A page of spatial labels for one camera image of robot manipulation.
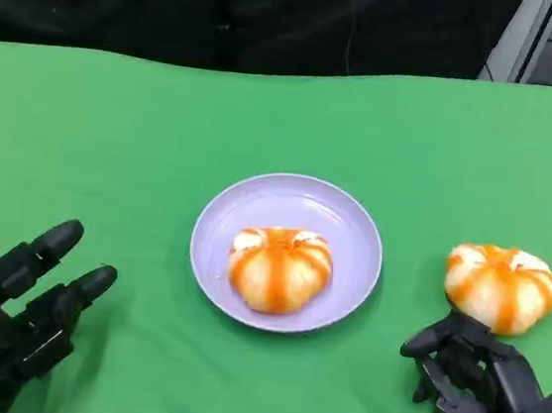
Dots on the grey metal frame post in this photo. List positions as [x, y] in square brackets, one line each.
[522, 40]

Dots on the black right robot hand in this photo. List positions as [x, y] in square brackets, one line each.
[486, 375]

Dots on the green table cloth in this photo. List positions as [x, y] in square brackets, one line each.
[285, 128]

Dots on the orange white toy bread roll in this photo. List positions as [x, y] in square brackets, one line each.
[498, 289]
[278, 271]

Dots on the lilac plate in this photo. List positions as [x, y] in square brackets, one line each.
[348, 274]

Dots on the black backdrop curtain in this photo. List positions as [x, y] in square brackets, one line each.
[179, 6]

